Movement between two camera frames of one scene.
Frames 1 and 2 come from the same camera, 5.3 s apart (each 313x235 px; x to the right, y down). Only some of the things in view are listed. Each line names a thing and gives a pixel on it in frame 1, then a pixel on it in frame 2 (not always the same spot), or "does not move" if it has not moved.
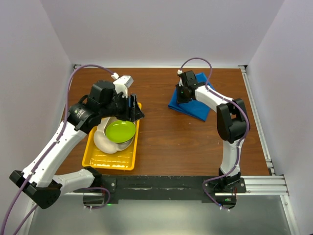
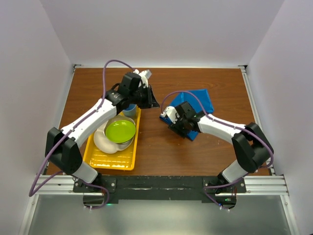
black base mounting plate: (164, 188) does not move
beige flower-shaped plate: (105, 144) does not move
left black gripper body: (119, 107) to (142, 97)
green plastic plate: (120, 131) does not move
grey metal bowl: (111, 120) does not move
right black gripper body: (181, 95) to (180, 128)
